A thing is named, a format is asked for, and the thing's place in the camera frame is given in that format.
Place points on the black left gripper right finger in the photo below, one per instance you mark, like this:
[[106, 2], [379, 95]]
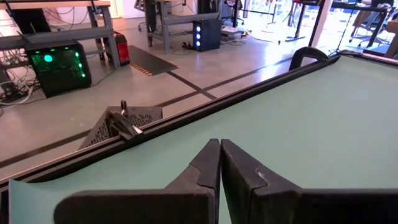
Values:
[[311, 208]]

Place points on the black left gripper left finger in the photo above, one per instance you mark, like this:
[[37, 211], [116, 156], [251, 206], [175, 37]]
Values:
[[140, 208]]

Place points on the grey mat with orange stripes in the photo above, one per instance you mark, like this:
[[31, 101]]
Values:
[[152, 59]]

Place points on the computer tower with green lights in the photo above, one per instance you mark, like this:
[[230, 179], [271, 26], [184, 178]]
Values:
[[59, 71]]

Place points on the computer tower with blue lights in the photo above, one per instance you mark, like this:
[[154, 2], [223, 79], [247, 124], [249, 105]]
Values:
[[211, 34]]

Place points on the grey workbench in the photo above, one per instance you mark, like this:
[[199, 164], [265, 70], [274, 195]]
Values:
[[186, 18], [62, 34]]

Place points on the black aluminium table frame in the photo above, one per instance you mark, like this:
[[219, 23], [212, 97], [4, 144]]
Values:
[[217, 105]]

